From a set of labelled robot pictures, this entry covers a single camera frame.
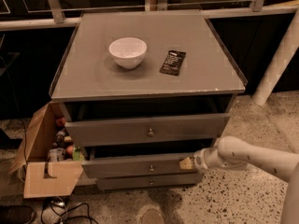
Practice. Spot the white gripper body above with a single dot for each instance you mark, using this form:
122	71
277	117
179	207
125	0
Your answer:
198	160

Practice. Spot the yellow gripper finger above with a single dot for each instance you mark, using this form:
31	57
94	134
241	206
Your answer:
187	164

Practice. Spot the grey drawer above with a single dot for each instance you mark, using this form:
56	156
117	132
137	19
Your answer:
149	181
112	162
105	132

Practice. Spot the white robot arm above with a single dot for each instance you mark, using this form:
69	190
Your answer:
232	153

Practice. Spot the grey top drawer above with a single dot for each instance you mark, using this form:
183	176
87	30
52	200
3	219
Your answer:
105	132

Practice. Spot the grey bottom drawer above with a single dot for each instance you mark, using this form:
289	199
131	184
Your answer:
149	181

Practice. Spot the grey drawer cabinet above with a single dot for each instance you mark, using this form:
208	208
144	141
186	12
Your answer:
91	86

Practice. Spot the black snack packet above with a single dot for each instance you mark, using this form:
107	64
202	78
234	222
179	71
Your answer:
173	62

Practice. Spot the green packet in box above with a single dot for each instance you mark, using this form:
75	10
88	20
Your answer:
77	154

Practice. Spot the red apple in box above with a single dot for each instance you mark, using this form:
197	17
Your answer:
69	150

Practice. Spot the white ceramic bowl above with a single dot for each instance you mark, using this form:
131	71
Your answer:
128	52

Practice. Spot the silver can in box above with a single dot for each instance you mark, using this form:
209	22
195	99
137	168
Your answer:
56	154

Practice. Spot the dark bottle in box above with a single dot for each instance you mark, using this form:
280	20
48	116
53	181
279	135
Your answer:
59	141

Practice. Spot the open cardboard box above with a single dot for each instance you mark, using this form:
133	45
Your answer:
44	178

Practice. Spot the metal railing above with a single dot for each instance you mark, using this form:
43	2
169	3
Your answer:
26	14

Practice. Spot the white diagonal post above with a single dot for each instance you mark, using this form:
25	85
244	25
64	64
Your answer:
283	55

